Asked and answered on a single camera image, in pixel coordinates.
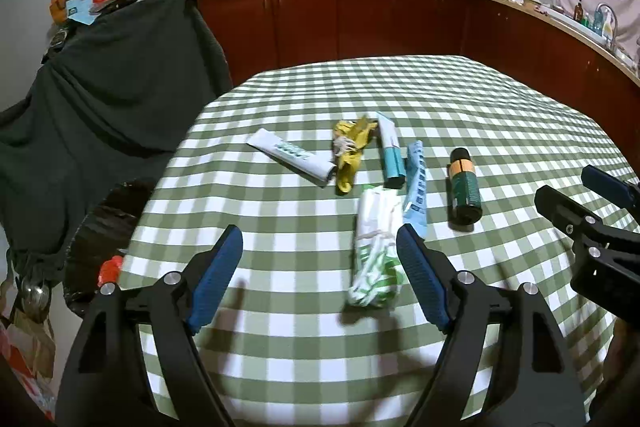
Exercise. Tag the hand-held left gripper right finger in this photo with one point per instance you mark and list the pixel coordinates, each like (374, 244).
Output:
(422, 277)

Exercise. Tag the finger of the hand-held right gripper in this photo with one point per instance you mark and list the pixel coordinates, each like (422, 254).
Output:
(610, 188)
(565, 207)

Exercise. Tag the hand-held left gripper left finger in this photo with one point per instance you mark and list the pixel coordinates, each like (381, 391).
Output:
(215, 277)

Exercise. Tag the green and white packet bundle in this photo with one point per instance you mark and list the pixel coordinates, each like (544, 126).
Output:
(372, 247)

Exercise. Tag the red plastic bag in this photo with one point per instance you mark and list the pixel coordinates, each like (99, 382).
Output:
(110, 269)

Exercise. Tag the black-lined trash bin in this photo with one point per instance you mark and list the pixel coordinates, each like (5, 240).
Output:
(100, 227)

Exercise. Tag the person's right hand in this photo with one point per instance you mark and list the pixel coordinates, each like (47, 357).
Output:
(622, 352)

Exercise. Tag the light blue packet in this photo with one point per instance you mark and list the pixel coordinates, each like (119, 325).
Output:
(416, 187)

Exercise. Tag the dark green spray can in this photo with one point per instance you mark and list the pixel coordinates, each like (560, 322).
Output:
(462, 187)

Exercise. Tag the green checked tablecloth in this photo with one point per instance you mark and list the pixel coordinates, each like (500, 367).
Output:
(300, 217)

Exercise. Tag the teal and white tube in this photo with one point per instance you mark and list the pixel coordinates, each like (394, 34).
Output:
(392, 157)

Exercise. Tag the white tube with grey cap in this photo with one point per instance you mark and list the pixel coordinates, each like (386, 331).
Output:
(285, 149)

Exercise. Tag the steel sink faucet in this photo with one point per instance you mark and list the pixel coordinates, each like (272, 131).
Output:
(607, 19)

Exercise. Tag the brown glass bottle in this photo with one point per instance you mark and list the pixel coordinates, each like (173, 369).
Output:
(578, 12)

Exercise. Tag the hanging steel ladle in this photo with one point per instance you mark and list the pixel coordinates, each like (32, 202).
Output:
(34, 299)

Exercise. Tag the brown paper bag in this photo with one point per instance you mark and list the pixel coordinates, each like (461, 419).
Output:
(30, 342)

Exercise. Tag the dark green blanket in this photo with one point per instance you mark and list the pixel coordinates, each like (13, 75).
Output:
(125, 82)

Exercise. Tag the dark red base cabinets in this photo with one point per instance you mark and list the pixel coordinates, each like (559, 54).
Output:
(350, 22)

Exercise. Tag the teal packet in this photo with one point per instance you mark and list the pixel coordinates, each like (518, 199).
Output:
(79, 11)

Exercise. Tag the orange paper bag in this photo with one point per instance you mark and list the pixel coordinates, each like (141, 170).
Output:
(62, 2)

